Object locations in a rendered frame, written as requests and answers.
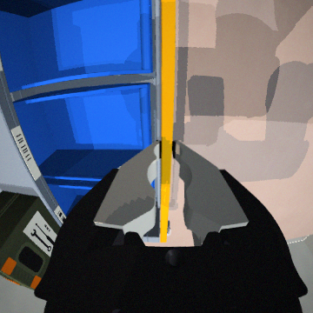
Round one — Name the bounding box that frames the yellow bar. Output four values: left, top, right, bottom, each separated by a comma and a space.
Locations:
161, 0, 176, 243

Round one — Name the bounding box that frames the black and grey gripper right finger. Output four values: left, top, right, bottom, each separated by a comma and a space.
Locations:
172, 140, 308, 297

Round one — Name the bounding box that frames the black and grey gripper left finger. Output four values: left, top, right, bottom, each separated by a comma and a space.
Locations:
34, 140, 162, 301

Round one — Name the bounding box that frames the grey metal shelf rack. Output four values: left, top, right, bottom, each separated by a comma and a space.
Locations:
0, 0, 161, 243

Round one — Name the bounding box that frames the blue open bin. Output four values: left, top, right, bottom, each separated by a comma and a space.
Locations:
44, 177, 99, 216
0, 0, 153, 92
13, 83, 152, 181

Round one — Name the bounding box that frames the olive green case with orange latches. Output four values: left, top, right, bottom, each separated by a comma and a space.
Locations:
0, 190, 60, 290

